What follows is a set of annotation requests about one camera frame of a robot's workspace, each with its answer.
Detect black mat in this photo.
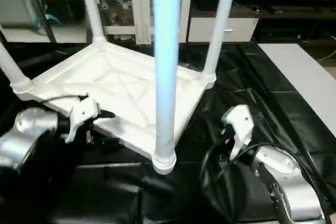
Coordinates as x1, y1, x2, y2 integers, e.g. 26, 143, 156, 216
0, 40, 336, 224

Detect white flat board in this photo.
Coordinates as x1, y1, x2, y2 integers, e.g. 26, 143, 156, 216
258, 43, 336, 130

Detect white drawer unit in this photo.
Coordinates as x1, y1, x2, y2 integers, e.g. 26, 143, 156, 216
188, 17, 259, 44

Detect white glass door cabinet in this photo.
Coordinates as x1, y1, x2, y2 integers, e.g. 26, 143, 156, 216
87, 0, 194, 45

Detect light blue stand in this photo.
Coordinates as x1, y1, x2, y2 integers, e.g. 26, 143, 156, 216
31, 12, 61, 28

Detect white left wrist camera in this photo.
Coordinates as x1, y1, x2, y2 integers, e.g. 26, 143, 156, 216
64, 95, 100, 143

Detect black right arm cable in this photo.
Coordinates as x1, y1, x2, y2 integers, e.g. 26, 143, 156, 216
199, 135, 316, 193

